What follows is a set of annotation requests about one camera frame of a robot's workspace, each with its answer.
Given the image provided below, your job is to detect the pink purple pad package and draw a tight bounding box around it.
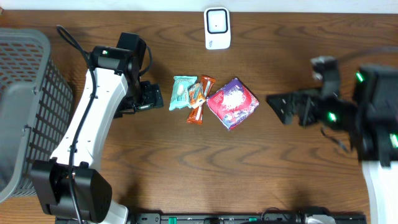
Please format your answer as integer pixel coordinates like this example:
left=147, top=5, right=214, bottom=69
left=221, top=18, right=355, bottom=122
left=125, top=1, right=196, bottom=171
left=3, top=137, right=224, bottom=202
left=206, top=78, right=259, bottom=130

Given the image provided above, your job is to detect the orange red snack bar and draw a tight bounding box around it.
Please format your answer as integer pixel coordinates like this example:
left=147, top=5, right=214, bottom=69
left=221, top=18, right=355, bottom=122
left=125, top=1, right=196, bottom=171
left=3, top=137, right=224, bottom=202
left=187, top=76, right=216, bottom=124

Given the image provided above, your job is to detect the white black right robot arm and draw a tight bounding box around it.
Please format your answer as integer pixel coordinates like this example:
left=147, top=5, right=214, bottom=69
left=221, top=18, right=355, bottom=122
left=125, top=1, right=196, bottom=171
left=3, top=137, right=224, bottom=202
left=266, top=62, right=397, bottom=223

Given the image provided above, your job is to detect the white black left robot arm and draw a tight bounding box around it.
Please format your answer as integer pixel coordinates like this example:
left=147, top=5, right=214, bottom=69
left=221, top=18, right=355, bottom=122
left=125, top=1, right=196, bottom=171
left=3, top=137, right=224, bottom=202
left=30, top=32, right=164, bottom=223

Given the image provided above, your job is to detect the white barcode scanner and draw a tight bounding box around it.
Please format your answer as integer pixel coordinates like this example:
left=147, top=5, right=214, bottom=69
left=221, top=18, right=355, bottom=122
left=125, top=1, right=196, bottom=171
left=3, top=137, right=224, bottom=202
left=203, top=7, right=231, bottom=50

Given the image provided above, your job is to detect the teal flushable wipes pack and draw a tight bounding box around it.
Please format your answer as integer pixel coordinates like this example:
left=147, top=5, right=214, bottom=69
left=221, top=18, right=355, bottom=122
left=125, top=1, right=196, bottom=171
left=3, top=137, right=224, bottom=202
left=169, top=76, right=197, bottom=111

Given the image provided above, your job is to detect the orange toilet tissue pack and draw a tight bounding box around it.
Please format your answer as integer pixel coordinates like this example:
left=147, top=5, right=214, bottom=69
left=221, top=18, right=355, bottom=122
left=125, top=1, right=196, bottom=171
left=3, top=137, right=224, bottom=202
left=188, top=83, right=206, bottom=109

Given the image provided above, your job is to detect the grey plastic basket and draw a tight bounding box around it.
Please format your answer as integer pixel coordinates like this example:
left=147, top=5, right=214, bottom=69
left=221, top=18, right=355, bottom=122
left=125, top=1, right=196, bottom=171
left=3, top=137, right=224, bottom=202
left=1, top=28, right=74, bottom=202

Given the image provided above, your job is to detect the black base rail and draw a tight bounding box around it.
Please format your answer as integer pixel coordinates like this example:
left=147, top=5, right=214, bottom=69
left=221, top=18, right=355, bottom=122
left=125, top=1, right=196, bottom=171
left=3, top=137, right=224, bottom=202
left=55, top=212, right=368, bottom=224

